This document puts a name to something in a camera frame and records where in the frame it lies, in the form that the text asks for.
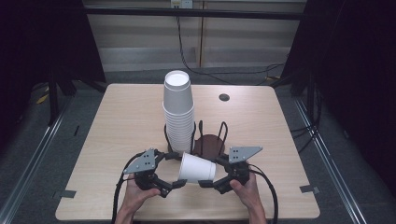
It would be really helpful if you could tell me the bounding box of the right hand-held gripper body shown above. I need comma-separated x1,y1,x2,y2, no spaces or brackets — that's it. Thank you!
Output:
222,146,263,189

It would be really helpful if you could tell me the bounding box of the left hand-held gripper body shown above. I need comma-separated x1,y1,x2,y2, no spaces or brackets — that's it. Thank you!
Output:
122,147,162,191

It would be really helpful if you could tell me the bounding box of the white paper cup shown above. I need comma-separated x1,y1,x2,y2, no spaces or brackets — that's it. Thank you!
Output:
177,151,218,184

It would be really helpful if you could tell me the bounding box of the black wire cup holder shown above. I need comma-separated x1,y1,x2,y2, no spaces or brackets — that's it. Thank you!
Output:
163,119,229,161

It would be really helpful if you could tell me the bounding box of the stack of white paper cups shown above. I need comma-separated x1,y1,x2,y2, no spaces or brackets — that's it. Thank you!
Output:
162,69,196,154

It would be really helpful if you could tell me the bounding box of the person's right hand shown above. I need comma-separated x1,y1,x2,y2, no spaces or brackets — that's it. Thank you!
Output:
229,172,266,217

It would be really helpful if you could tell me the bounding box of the person's left hand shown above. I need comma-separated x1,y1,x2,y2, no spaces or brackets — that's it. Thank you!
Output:
121,173,163,213

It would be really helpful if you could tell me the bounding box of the grey tape strip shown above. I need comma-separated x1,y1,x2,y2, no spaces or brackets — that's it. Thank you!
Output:
299,185,320,194
51,189,78,200

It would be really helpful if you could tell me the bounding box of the black metal stand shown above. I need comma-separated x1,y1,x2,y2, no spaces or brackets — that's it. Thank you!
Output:
46,71,61,126

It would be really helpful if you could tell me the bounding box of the yellow floor tape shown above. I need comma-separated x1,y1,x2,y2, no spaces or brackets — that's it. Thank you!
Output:
35,92,50,105

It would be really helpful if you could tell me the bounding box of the black curtain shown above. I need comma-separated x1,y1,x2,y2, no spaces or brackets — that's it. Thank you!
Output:
0,0,107,153
279,0,396,190

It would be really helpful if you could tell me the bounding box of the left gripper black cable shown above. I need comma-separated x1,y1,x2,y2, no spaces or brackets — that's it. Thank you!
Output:
110,151,148,224

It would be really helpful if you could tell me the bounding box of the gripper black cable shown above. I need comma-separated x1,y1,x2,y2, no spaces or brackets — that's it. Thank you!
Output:
110,151,148,224
247,163,279,224

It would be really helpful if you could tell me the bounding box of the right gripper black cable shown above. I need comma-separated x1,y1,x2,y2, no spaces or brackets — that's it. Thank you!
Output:
247,163,279,224

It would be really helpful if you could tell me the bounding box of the bundle of black floor cables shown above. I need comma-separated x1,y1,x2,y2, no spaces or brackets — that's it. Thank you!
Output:
290,90,324,154

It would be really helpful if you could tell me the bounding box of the metal floor rail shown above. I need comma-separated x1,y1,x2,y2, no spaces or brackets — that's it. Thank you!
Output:
293,98,369,224
0,101,74,224

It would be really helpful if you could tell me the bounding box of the long black wall cable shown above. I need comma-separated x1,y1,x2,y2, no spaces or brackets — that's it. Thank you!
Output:
176,15,286,87

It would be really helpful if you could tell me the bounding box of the black horizontal frame bar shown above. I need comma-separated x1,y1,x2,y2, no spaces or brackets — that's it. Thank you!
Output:
83,7,305,21

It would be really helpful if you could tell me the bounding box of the white wall outlet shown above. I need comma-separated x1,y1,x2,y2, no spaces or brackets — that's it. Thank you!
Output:
170,0,194,9

